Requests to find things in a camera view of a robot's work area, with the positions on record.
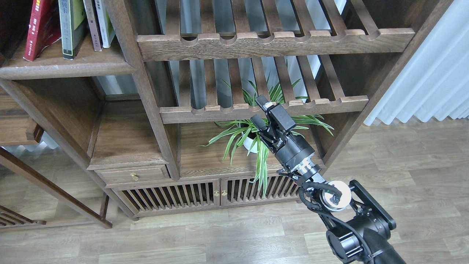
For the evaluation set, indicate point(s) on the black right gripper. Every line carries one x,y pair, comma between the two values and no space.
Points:
293,152

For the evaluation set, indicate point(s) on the black yellow-green cover book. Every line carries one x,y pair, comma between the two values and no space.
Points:
72,24

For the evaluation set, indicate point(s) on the red cover book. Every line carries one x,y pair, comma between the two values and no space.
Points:
44,27

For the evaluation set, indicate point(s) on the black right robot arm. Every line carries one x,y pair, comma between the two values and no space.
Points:
358,227

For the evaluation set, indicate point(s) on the green spider plant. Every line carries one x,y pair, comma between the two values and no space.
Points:
238,130

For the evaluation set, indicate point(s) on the white plant pot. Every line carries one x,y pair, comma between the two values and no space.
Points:
251,144

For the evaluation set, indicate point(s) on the brown wooden bookshelf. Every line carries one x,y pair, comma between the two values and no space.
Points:
146,104

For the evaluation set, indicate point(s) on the brass drawer knob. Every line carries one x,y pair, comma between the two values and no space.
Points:
134,177

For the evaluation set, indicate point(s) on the white pleated curtain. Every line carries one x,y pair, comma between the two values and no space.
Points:
435,82

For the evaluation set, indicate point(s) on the white green upright book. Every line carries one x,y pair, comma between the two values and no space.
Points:
106,29

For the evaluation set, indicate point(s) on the dark wooden side furniture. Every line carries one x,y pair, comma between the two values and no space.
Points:
18,128

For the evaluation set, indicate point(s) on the brown spine upright book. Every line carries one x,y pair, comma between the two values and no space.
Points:
94,30

